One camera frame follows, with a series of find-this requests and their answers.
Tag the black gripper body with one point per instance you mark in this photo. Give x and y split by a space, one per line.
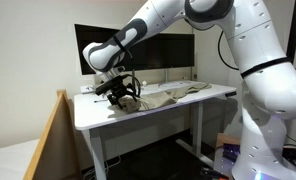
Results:
121 89

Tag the white power strip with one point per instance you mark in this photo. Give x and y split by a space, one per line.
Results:
87 89

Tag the red black pliers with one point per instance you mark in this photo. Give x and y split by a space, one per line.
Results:
213 173

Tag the beige trousers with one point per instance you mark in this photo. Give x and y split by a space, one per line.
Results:
161 98

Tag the white standing desk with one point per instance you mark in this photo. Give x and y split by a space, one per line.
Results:
88 113

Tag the black vertical pole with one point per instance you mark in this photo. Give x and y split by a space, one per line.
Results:
294 30

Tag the black computer monitor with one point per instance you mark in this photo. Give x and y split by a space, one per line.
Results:
171 50
83 36

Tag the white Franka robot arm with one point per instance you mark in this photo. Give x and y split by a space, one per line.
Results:
264 86

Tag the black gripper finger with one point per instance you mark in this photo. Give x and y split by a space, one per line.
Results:
132 96
114 101

